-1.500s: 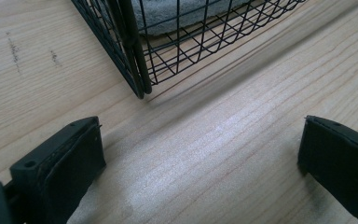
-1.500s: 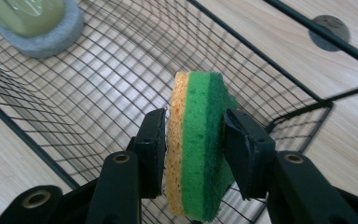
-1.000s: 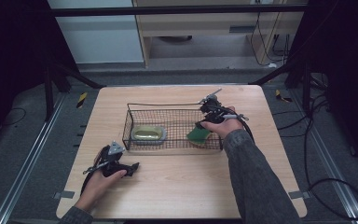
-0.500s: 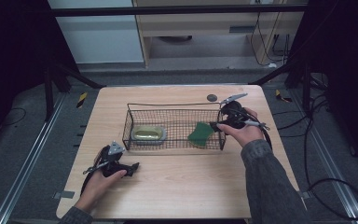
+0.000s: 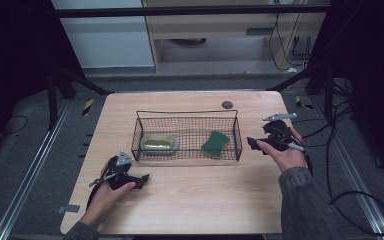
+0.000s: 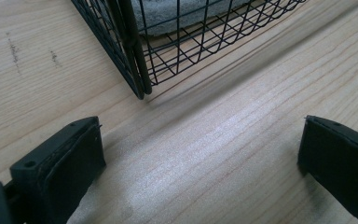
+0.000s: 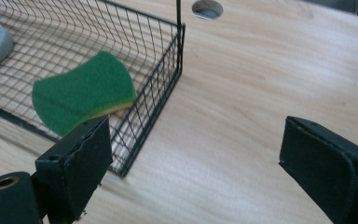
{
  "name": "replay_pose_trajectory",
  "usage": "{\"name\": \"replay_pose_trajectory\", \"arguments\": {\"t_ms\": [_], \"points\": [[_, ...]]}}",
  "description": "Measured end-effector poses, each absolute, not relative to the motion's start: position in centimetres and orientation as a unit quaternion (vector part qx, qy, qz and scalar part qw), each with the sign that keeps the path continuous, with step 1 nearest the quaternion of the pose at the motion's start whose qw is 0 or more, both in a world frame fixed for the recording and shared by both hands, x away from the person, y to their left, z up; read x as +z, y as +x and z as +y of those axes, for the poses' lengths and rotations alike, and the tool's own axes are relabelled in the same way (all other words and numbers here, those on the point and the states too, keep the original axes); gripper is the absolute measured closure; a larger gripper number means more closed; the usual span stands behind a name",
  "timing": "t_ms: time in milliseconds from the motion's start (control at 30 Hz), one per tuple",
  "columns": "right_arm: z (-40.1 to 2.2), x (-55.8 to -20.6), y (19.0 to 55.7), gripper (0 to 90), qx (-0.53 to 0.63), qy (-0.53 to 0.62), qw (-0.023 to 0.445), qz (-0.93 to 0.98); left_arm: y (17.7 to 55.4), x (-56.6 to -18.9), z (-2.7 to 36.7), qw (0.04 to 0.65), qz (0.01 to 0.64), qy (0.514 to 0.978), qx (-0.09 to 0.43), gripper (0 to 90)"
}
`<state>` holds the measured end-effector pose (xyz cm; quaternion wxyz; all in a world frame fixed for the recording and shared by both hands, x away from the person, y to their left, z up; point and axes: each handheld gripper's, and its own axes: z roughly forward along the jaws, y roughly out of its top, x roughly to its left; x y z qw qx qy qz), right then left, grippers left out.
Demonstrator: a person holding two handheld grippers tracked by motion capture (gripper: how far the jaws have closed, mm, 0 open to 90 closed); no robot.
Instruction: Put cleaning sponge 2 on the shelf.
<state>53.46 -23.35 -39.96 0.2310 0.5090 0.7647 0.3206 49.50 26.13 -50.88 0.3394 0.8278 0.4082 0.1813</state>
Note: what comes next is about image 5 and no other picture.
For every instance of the light wooden desk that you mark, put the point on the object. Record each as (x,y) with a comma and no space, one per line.
(213,25)

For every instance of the black horizontal frame bar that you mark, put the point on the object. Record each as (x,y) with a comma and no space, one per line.
(180,11)

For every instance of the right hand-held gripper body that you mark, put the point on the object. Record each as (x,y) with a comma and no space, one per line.
(278,133)

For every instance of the person's right hand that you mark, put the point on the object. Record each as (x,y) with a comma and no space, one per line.
(288,158)

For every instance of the person's left hand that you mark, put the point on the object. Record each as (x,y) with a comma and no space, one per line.
(105,200)

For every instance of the green and grey soap dish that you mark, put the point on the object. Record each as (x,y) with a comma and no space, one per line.
(160,144)

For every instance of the aluminium floor rail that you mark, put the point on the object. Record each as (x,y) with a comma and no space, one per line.
(30,173)
(356,180)

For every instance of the yellow and black striped tape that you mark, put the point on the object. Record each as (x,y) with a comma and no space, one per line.
(302,103)
(87,107)

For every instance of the dark round table grommet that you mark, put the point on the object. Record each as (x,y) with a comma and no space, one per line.
(227,105)

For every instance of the yellow and green sponge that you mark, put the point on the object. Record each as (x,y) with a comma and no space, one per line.
(216,144)

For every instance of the dark curtain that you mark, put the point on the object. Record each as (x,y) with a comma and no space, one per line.
(10,60)
(370,73)

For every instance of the black metal stand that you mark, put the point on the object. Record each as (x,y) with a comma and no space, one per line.
(328,96)
(51,100)

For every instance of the white plug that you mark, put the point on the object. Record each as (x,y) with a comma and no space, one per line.
(292,70)

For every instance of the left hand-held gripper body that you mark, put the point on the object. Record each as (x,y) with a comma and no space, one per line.
(118,171)

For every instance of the white cabinet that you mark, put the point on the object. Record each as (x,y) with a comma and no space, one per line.
(110,40)

